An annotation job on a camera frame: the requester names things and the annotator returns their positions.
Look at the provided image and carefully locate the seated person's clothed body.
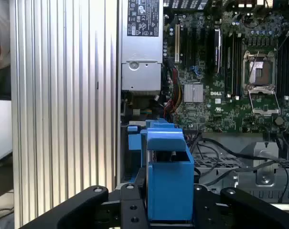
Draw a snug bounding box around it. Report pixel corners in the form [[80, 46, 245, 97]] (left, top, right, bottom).
[[0, 0, 11, 72]]

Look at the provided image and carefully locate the thin metal locking lever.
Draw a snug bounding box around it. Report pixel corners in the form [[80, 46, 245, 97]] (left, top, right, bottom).
[[246, 50, 260, 83]]

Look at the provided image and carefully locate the CPU socket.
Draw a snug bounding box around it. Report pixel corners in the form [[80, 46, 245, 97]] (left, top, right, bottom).
[[242, 50, 278, 88]]

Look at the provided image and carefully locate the metal socket cover frame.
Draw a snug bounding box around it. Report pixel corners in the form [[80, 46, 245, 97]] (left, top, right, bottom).
[[248, 86, 281, 117]]

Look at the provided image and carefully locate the white expansion slot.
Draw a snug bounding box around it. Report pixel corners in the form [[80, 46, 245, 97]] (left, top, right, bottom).
[[174, 23, 180, 64]]

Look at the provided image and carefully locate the white desk panel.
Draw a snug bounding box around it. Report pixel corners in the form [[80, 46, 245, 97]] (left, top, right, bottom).
[[0, 99, 13, 166]]

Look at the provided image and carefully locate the thick black round cable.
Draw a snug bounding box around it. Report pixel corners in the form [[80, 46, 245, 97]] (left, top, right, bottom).
[[219, 143, 288, 163]]

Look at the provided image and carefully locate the black expansion slot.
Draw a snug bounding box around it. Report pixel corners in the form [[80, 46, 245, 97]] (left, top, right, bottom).
[[182, 26, 192, 69], [214, 28, 223, 73], [199, 26, 207, 71]]

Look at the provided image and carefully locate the black disk wire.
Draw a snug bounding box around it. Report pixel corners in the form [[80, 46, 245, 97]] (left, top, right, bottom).
[[203, 160, 278, 187]]

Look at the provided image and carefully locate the open PC case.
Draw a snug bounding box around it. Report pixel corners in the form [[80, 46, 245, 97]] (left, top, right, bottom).
[[115, 0, 289, 206]]

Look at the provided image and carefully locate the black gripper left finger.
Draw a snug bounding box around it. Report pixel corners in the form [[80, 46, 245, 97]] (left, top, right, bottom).
[[20, 167, 150, 229]]

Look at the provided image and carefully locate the silver chipset heatsink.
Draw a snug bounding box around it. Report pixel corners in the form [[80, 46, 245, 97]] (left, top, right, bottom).
[[184, 83, 204, 103]]

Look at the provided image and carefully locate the green motherboard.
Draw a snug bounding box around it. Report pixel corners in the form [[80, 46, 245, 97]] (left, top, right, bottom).
[[163, 7, 289, 134]]

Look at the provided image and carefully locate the silver metal drive cage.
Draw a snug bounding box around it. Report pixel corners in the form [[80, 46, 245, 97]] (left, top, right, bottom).
[[194, 140, 289, 204]]

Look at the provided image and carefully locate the silver power supply unit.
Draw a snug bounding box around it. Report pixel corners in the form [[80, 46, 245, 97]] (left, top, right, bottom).
[[121, 0, 164, 92]]

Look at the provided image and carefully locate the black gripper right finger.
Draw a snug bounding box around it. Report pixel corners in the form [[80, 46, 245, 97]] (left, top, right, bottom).
[[193, 184, 289, 229]]

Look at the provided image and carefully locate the red yellow power cable bundle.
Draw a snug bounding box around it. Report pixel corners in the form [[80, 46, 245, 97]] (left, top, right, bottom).
[[163, 57, 184, 120]]

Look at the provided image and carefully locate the black RAM slot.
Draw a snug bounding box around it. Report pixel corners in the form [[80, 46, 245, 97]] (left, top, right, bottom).
[[228, 32, 234, 96], [223, 32, 229, 97], [277, 35, 284, 98], [238, 32, 243, 96], [284, 35, 289, 99], [233, 32, 238, 99]]

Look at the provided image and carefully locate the thin black cable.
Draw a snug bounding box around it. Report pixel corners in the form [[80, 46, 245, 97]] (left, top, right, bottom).
[[190, 141, 222, 178]]

